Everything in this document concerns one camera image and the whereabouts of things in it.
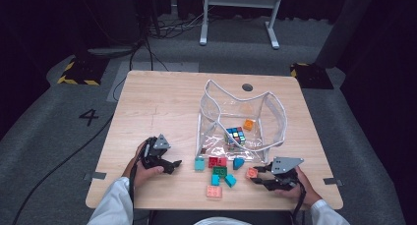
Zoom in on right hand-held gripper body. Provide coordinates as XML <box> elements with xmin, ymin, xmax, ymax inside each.
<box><xmin>269</xmin><ymin>156</ymin><xmax>305</xmax><ymax>192</ymax></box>

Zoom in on grey flat stand base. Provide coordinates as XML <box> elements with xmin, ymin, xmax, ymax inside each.
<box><xmin>88</xmin><ymin>46</ymin><xmax>136</xmax><ymax>58</ymax></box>

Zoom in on looped black floor cable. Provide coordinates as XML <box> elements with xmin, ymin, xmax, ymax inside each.
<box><xmin>112</xmin><ymin>37</ymin><xmax>170</xmax><ymax>103</ymax></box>

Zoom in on black equipment tower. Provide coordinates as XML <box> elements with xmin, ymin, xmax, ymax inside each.
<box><xmin>131</xmin><ymin>0</ymin><xmax>161</xmax><ymax>39</ymax></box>

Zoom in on right hand-held gripper black cable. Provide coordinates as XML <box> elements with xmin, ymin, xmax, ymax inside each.
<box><xmin>289</xmin><ymin>180</ymin><xmax>308</xmax><ymax>225</ymax></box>

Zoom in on pink building block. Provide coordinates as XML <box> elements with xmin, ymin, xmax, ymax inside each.
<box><xmin>206</xmin><ymin>185</ymin><xmax>223</xmax><ymax>199</ymax></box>

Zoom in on grey slanted post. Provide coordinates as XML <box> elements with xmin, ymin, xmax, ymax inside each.
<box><xmin>314</xmin><ymin>0</ymin><xmax>377</xmax><ymax>69</ymax></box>

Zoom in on long black floor cable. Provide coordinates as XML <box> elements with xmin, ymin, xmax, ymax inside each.
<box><xmin>11</xmin><ymin>113</ymin><xmax>116</xmax><ymax>225</ymax></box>

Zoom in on grey tape piece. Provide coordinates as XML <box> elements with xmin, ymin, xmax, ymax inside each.
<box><xmin>83</xmin><ymin>171</ymin><xmax>107</xmax><ymax>181</ymax></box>
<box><xmin>323</xmin><ymin>177</ymin><xmax>344</xmax><ymax>187</ymax></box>

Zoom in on person's left hand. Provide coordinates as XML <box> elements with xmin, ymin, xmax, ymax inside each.
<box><xmin>122</xmin><ymin>140</ymin><xmax>164</xmax><ymax>188</ymax></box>

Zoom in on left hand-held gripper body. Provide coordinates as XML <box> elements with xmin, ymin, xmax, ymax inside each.
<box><xmin>141</xmin><ymin>134</ymin><xmax>172</xmax><ymax>170</ymax></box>

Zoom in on black yellow striped base plate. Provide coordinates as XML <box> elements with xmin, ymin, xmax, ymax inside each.
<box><xmin>57</xmin><ymin>56</ymin><xmax>109</xmax><ymax>86</ymax></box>
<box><xmin>289</xmin><ymin>62</ymin><xmax>334</xmax><ymax>90</ymax></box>

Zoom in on salmon building block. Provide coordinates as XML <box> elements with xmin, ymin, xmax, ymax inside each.
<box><xmin>245</xmin><ymin>167</ymin><xmax>260</xmax><ymax>180</ymax></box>

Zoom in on colourful puzzle cube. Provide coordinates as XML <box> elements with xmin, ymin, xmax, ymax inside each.
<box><xmin>225</xmin><ymin>126</ymin><xmax>247</xmax><ymax>145</ymax></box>

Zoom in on hand-held gripper black cable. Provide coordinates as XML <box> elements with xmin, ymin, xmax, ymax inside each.
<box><xmin>289</xmin><ymin>180</ymin><xmax>308</xmax><ymax>225</ymax></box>
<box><xmin>128</xmin><ymin>145</ymin><xmax>151</xmax><ymax>225</ymax></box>

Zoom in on person's right hand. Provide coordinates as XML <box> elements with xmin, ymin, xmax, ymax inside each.
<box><xmin>274</xmin><ymin>167</ymin><xmax>324</xmax><ymax>208</ymax></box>

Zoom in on clear plastic bag white trim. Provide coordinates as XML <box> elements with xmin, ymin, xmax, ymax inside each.
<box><xmin>195</xmin><ymin>79</ymin><xmax>288</xmax><ymax>164</ymax></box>

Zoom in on left hand-held gripper black cable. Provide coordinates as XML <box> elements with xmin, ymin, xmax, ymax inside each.
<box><xmin>128</xmin><ymin>145</ymin><xmax>151</xmax><ymax>225</ymax></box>

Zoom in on person's white clothed torso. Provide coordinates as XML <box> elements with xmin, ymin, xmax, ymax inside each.
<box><xmin>193</xmin><ymin>217</ymin><xmax>252</xmax><ymax>225</ymax></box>

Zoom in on bundle of floor cables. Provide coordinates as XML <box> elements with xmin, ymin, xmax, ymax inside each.
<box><xmin>144</xmin><ymin>7</ymin><xmax>214</xmax><ymax>40</ymax></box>

